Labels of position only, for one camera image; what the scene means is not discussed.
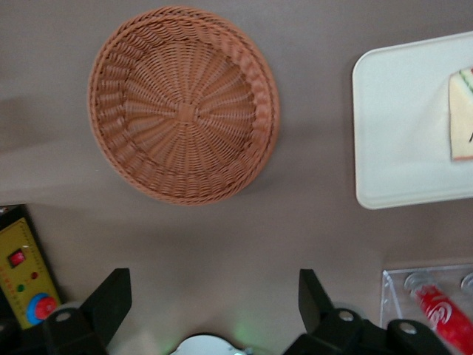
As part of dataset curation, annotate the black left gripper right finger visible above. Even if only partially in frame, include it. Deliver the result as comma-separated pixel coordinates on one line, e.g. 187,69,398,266
282,268,450,355

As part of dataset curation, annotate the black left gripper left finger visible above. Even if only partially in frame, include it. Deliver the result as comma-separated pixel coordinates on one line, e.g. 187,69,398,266
41,268,133,355

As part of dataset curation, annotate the triangular sandwich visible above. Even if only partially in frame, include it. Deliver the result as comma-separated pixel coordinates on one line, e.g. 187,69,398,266
448,66,473,162

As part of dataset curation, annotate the beige plastic tray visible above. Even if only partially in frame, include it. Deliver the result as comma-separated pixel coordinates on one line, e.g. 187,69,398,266
351,31,473,211

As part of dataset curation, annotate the round brown wicker basket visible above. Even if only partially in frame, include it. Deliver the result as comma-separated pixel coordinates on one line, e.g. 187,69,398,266
86,5,281,206

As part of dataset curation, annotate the clear acrylic bottle rack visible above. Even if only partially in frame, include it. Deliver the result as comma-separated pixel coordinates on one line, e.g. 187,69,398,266
380,263,473,336

